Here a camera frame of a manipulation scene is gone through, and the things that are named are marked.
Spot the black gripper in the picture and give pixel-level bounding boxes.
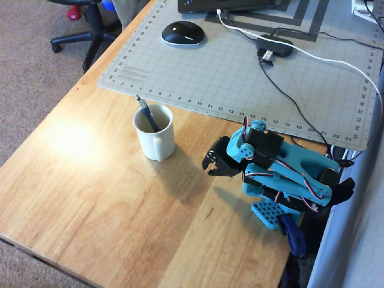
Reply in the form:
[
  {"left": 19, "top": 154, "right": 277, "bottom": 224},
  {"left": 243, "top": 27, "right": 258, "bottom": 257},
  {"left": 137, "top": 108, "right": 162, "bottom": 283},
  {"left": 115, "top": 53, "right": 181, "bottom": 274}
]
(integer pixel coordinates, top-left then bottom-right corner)
[{"left": 201, "top": 136, "right": 250, "bottom": 178}]

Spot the dark blue pen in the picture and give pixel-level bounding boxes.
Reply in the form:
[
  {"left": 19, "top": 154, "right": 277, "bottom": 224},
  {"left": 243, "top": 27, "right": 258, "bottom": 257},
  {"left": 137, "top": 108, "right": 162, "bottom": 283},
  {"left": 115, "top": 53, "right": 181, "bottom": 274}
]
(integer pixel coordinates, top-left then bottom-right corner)
[{"left": 135, "top": 95, "right": 161, "bottom": 133}]

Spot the white ceramic mug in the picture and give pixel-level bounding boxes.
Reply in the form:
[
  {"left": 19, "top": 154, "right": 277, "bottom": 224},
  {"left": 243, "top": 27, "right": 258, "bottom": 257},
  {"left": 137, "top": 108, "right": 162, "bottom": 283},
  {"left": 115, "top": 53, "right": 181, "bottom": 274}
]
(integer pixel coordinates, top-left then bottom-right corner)
[{"left": 132, "top": 103, "right": 176, "bottom": 163}]

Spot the grey cutting mat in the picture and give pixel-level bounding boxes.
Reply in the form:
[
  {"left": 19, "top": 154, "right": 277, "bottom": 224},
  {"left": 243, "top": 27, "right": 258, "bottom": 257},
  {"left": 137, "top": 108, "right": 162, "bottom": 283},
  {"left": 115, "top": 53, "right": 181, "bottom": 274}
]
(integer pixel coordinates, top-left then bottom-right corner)
[{"left": 97, "top": 0, "right": 384, "bottom": 151}]

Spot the blue table clamp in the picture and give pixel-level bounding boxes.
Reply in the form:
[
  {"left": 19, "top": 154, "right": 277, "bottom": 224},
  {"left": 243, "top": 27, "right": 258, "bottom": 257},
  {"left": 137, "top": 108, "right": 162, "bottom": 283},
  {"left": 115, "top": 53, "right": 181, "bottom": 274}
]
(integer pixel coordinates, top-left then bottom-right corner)
[{"left": 277, "top": 214, "right": 307, "bottom": 257}]

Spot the small usb dongle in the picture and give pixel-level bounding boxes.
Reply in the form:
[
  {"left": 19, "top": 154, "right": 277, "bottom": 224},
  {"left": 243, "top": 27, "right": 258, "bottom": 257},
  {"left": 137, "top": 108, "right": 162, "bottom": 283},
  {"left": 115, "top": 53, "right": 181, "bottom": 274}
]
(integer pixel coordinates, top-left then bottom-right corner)
[{"left": 257, "top": 49, "right": 275, "bottom": 66}]

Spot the black computer mouse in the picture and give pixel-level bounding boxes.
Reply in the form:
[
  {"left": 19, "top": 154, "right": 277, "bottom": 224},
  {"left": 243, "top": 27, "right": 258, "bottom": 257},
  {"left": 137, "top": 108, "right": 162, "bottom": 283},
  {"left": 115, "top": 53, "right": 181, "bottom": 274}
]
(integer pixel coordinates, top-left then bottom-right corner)
[{"left": 161, "top": 20, "right": 208, "bottom": 47}]

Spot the black usb hub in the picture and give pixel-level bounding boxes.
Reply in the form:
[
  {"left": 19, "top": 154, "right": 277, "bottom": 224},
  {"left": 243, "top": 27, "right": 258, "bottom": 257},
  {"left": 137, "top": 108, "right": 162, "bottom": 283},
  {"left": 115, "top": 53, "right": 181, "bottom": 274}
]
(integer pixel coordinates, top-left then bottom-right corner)
[{"left": 256, "top": 33, "right": 294, "bottom": 58}]

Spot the black laptop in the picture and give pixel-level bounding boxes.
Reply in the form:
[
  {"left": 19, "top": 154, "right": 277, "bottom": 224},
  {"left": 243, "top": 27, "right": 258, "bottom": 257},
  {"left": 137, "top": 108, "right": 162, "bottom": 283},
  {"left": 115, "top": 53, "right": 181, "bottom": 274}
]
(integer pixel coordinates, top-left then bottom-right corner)
[{"left": 176, "top": 0, "right": 277, "bottom": 14}]

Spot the grey striped pad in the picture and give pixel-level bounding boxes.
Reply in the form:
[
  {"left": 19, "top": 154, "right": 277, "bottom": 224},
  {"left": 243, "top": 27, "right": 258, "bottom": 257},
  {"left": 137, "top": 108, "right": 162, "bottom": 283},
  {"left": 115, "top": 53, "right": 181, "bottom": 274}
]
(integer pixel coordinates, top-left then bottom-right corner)
[{"left": 204, "top": 0, "right": 331, "bottom": 43}]

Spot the brown fabric item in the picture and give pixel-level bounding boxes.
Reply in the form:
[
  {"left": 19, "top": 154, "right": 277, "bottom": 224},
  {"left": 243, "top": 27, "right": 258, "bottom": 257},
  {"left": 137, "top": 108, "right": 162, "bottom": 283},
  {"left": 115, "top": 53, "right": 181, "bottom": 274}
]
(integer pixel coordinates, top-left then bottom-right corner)
[{"left": 111, "top": 0, "right": 151, "bottom": 31}]

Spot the black office chair base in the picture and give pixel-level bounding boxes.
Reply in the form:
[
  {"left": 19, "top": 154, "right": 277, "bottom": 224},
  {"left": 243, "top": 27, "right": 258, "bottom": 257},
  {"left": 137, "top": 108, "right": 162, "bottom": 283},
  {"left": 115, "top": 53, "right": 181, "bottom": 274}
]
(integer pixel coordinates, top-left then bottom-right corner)
[{"left": 47, "top": 0, "right": 123, "bottom": 73}]

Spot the red dumbbell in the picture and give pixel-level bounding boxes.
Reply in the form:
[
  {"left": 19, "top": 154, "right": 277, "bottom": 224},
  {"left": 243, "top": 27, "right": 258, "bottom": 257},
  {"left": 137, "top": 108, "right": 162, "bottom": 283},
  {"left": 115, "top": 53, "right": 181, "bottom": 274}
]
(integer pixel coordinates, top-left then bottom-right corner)
[{"left": 66, "top": 5, "right": 80, "bottom": 22}]

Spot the white device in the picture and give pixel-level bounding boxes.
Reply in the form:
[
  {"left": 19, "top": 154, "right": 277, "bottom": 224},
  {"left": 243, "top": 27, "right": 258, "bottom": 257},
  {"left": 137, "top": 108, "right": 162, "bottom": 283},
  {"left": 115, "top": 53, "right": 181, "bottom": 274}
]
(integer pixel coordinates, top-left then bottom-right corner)
[{"left": 351, "top": 0, "right": 384, "bottom": 22}]

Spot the white usb cable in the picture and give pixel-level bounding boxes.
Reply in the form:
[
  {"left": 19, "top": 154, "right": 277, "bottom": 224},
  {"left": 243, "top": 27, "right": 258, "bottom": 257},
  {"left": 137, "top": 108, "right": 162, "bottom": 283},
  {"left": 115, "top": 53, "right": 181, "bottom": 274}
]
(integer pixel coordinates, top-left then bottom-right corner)
[{"left": 216, "top": 8, "right": 384, "bottom": 157}]

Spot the black hub cable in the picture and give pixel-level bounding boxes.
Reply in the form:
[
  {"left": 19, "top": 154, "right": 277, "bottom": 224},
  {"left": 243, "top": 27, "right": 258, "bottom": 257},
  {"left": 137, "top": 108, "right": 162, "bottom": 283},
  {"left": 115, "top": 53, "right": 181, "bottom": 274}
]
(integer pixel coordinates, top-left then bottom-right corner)
[{"left": 271, "top": 26, "right": 384, "bottom": 49}]

